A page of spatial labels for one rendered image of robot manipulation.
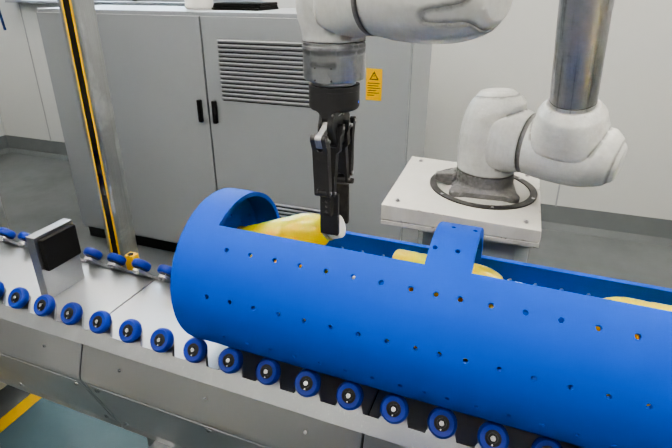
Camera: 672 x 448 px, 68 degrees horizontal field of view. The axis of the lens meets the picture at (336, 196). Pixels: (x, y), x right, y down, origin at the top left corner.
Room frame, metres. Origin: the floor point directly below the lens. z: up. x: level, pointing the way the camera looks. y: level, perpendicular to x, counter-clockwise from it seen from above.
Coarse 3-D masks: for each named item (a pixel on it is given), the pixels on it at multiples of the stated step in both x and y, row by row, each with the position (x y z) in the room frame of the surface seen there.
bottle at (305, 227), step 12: (288, 216) 0.77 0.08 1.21; (300, 216) 0.75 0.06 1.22; (312, 216) 0.74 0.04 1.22; (240, 228) 0.80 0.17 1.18; (252, 228) 0.78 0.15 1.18; (264, 228) 0.76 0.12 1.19; (276, 228) 0.75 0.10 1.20; (288, 228) 0.74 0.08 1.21; (300, 228) 0.73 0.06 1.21; (312, 228) 0.72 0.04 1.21; (300, 240) 0.72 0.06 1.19; (312, 240) 0.72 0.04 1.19; (324, 240) 0.73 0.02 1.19
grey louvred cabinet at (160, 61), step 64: (64, 64) 2.94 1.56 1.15; (128, 64) 2.79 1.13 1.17; (192, 64) 2.65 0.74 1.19; (256, 64) 2.52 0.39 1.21; (384, 64) 2.30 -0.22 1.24; (64, 128) 2.98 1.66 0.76; (128, 128) 2.81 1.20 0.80; (192, 128) 2.66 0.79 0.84; (256, 128) 2.53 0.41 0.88; (384, 128) 2.30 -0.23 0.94; (128, 192) 2.84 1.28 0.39; (192, 192) 2.68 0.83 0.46; (384, 192) 2.30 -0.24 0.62
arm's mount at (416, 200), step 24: (408, 168) 1.43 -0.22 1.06; (432, 168) 1.43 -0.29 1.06; (408, 192) 1.25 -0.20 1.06; (432, 192) 1.25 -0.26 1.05; (528, 192) 1.27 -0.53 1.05; (384, 216) 1.17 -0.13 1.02; (408, 216) 1.15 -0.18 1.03; (432, 216) 1.13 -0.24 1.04; (456, 216) 1.11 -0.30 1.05; (480, 216) 1.11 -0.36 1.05; (504, 216) 1.12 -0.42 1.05; (528, 216) 1.12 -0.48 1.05; (504, 240) 1.07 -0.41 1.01; (528, 240) 1.05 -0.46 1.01
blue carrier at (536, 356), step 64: (256, 192) 0.85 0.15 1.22; (192, 256) 0.70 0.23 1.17; (256, 256) 0.67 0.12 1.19; (320, 256) 0.65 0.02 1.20; (384, 256) 0.85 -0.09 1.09; (448, 256) 0.62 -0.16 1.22; (192, 320) 0.68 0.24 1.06; (256, 320) 0.63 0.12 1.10; (320, 320) 0.60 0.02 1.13; (384, 320) 0.57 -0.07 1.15; (448, 320) 0.55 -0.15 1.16; (512, 320) 0.53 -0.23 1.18; (576, 320) 0.51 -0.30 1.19; (640, 320) 0.50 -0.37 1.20; (384, 384) 0.57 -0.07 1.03; (448, 384) 0.53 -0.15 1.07; (512, 384) 0.50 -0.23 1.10; (576, 384) 0.47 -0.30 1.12; (640, 384) 0.45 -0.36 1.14
